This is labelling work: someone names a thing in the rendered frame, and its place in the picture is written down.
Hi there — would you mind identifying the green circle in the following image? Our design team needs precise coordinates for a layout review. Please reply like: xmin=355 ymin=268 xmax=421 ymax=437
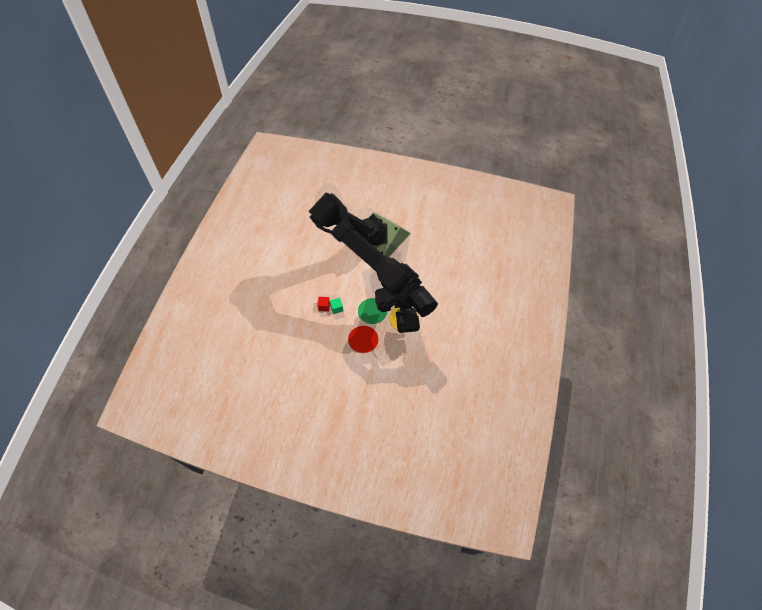
xmin=358 ymin=298 xmax=387 ymax=324

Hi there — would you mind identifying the red circle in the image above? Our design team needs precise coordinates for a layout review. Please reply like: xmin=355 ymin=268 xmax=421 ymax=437
xmin=348 ymin=326 xmax=378 ymax=353

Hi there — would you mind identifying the yellow circle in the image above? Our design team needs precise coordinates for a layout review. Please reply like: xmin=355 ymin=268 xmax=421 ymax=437
xmin=389 ymin=307 xmax=400 ymax=330

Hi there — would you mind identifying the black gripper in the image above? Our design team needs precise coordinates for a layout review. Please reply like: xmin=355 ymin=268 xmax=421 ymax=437
xmin=396 ymin=298 xmax=420 ymax=333

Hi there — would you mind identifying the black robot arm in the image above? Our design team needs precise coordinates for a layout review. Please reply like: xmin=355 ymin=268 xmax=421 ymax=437
xmin=309 ymin=193 xmax=438 ymax=317

